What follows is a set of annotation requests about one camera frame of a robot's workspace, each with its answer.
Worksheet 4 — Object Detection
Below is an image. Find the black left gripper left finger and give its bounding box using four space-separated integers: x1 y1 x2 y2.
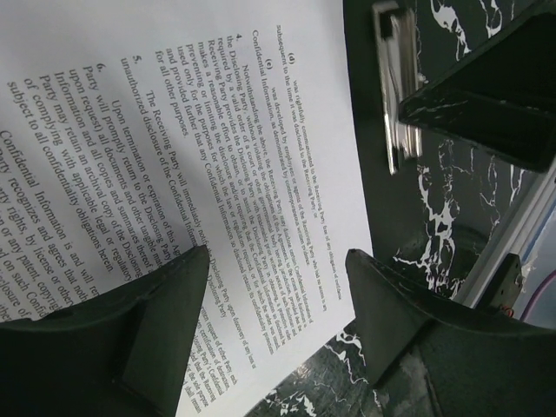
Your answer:
1 246 210 416

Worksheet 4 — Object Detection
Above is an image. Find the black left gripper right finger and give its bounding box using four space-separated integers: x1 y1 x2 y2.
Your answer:
345 248 555 416

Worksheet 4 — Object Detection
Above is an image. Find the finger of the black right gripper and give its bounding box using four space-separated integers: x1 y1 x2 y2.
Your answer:
400 12 555 173

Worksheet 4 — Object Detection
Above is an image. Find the black clipboard folder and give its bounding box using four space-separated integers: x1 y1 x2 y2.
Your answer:
338 0 461 266

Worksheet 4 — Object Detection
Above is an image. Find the printed paper sheet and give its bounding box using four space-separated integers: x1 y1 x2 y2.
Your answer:
1 1 372 416

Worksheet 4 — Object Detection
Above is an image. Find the black marble pattern mat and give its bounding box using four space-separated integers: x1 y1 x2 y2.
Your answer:
252 1 555 416

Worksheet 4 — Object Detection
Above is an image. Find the aluminium rail frame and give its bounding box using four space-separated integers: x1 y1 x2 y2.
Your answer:
454 166 555 317

